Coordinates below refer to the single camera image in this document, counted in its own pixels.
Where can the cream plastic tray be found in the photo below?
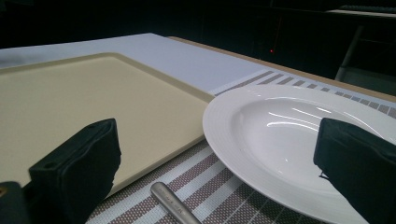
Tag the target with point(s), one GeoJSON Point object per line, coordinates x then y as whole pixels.
{"type": "Point", "coordinates": [93, 102]}

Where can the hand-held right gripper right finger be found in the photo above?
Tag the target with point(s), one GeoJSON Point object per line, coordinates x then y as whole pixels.
{"type": "Point", "coordinates": [358, 161]}

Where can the metal stand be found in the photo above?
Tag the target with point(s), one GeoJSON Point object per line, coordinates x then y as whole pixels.
{"type": "Point", "coordinates": [350, 53]}

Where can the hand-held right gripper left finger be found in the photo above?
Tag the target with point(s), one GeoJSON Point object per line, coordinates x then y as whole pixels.
{"type": "Point", "coordinates": [77, 174]}

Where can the white deep plate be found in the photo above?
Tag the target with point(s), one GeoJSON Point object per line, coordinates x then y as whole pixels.
{"type": "Point", "coordinates": [274, 146]}

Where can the striped woven placemat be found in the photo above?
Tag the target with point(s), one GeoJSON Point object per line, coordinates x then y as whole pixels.
{"type": "Point", "coordinates": [205, 183]}

